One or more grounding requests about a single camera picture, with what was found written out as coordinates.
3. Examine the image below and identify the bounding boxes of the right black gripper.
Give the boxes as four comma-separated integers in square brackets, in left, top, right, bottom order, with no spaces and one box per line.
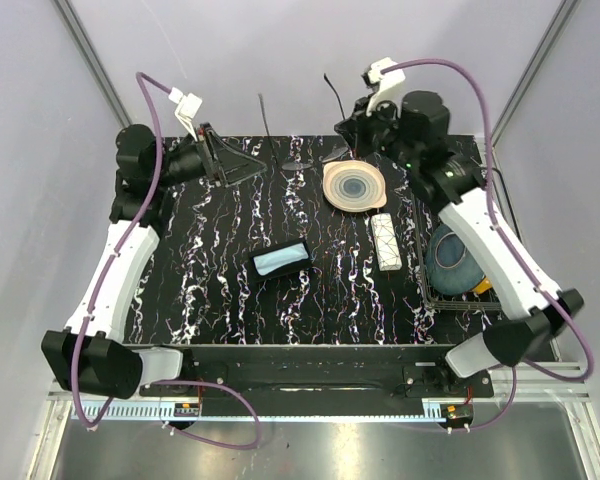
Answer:
[335,92,419,171]

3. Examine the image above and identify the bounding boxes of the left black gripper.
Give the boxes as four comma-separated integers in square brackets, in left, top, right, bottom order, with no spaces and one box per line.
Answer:
[153,123,267,188]

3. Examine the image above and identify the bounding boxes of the black rectangular glasses case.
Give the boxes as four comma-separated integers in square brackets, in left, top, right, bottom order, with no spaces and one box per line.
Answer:
[247,239,312,282]

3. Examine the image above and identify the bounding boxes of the white geometric glasses case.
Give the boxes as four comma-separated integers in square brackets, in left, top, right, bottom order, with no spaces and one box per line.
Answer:
[371,213,402,272]

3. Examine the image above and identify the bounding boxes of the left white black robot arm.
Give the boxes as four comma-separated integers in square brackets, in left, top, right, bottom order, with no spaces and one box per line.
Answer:
[41,89,266,399]

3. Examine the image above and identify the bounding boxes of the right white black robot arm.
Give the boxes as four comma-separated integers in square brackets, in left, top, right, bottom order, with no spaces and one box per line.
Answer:
[334,58,584,397]

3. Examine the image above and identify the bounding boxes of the beige plate with blue rings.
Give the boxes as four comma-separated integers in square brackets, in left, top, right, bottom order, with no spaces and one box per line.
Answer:
[322,160,387,213]

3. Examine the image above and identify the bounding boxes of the dark blue bowl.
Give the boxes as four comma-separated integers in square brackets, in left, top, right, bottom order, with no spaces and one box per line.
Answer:
[425,224,485,296]

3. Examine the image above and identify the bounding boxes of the yellow bowl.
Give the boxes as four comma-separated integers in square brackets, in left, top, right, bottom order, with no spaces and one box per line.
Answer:
[472,277,492,295]

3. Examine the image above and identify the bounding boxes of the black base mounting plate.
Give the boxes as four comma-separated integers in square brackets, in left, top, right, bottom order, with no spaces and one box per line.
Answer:
[170,344,494,400]

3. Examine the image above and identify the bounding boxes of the black wire dish rack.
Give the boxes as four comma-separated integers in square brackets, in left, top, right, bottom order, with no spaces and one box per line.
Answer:
[408,165,539,311]

